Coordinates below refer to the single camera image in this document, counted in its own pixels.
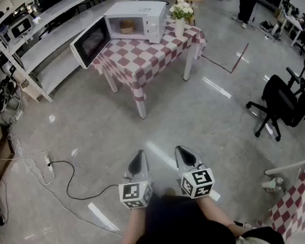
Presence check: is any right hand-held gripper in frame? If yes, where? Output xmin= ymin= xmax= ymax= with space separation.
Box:
xmin=174 ymin=141 xmax=217 ymax=201

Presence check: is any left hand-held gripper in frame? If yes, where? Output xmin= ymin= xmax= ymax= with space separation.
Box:
xmin=114 ymin=149 xmax=156 ymax=212

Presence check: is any beige rectangular tray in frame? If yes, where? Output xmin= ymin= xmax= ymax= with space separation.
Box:
xmin=119 ymin=18 xmax=137 ymax=35

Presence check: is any white microwave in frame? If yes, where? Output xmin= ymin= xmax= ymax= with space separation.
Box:
xmin=65 ymin=0 xmax=175 ymax=71

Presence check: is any person's left forearm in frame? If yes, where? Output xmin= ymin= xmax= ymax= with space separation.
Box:
xmin=115 ymin=205 xmax=151 ymax=244

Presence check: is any person's right forearm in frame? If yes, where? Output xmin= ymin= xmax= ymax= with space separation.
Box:
xmin=199 ymin=190 xmax=252 ymax=240

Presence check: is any white table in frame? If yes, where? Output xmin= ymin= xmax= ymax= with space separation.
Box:
xmin=101 ymin=44 xmax=203 ymax=124

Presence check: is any person's black clothed body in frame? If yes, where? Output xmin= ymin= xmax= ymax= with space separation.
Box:
xmin=84 ymin=178 xmax=285 ymax=244

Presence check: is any cardboard box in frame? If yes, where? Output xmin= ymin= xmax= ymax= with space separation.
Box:
xmin=22 ymin=79 xmax=47 ymax=105

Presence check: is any tall white vase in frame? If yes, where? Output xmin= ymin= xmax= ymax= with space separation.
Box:
xmin=172 ymin=17 xmax=187 ymax=39

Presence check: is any white metal shelving rack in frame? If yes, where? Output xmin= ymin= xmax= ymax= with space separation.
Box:
xmin=0 ymin=0 xmax=144 ymax=109

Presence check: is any white flower bouquet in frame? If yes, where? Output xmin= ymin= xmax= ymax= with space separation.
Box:
xmin=168 ymin=0 xmax=195 ymax=22

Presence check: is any white office desk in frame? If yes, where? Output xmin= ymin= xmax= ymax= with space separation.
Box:
xmin=276 ymin=3 xmax=305 ymax=48

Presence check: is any black cable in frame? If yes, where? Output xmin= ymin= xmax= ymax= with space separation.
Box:
xmin=49 ymin=152 xmax=123 ymax=205

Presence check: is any white cable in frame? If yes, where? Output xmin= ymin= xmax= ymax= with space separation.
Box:
xmin=0 ymin=102 xmax=124 ymax=244

